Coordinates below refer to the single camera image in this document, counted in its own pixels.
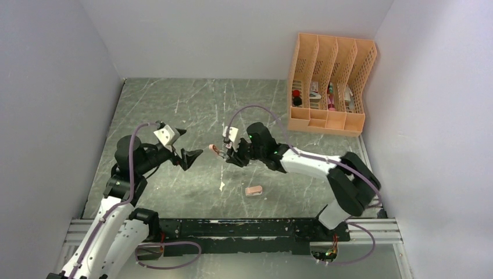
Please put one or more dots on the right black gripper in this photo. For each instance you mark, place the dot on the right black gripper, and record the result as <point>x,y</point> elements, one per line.
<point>236,158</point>

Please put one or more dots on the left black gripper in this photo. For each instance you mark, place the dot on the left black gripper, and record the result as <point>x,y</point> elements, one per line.
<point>187,157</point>

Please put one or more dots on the pink stapler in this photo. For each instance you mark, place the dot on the pink stapler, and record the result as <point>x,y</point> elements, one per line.
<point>217,151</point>
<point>253,190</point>

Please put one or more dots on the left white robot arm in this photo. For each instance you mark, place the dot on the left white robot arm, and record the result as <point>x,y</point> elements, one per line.
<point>120,227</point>

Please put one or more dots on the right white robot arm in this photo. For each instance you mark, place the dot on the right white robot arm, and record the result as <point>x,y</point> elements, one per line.
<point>353,184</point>

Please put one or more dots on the red black item in organizer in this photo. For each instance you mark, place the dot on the red black item in organizer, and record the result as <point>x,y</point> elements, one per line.
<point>297,98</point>

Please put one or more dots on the pink items in organizer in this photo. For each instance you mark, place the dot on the pink items in organizer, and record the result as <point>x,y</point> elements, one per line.
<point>316,102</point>

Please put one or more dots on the orange file organizer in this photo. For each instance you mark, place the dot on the orange file organizer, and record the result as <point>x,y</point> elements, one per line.
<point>326,82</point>

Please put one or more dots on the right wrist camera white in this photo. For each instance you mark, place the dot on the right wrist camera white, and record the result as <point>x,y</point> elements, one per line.
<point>230,135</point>

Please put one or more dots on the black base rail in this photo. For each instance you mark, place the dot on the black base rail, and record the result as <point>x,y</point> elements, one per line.
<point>215,236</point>

